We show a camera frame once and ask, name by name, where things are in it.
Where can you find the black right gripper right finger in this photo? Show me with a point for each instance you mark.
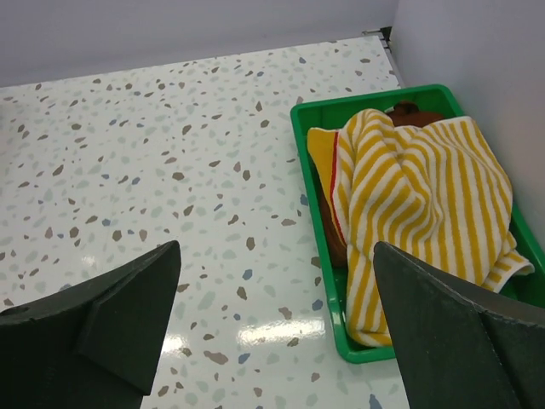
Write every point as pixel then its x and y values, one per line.
pixel 458 345

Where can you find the green plastic tray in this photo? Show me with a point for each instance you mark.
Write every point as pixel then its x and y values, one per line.
pixel 332 115

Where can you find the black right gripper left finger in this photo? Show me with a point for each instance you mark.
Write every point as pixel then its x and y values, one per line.
pixel 93 345

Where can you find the brown crumpled towel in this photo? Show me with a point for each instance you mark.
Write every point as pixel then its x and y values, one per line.
pixel 321 147

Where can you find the metal corner bracket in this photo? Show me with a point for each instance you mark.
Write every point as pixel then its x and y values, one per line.
pixel 384 35

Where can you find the yellow white striped towel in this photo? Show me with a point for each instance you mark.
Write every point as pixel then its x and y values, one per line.
pixel 436 192

